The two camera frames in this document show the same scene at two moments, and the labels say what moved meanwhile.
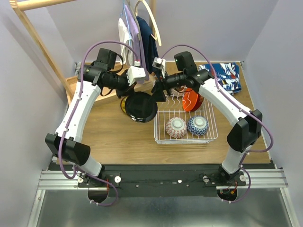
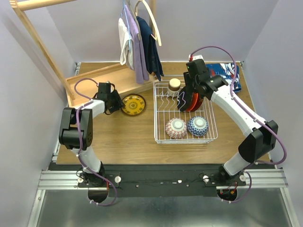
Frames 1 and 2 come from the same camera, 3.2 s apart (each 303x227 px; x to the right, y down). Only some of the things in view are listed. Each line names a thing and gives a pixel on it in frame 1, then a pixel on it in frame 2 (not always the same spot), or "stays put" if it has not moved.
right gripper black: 160,85 -> 188,82
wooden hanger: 143,2 stays put
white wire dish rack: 173,125 stays put
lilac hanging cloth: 136,43 stays put
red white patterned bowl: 176,127 stays put
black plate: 141,107 -> 184,99
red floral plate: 200,100 stays put
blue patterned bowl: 198,125 stays put
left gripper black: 126,89 -> 117,101
